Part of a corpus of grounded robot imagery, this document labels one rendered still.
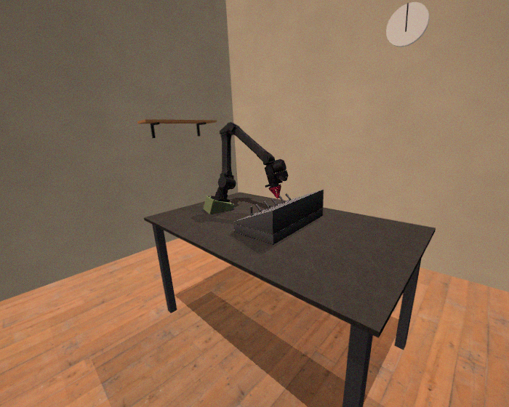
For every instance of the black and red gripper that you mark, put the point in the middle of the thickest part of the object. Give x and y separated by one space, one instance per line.
274 187

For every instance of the grey switch console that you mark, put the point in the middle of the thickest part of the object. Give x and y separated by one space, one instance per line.
283 219

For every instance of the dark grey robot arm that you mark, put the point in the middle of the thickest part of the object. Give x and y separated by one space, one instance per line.
278 166

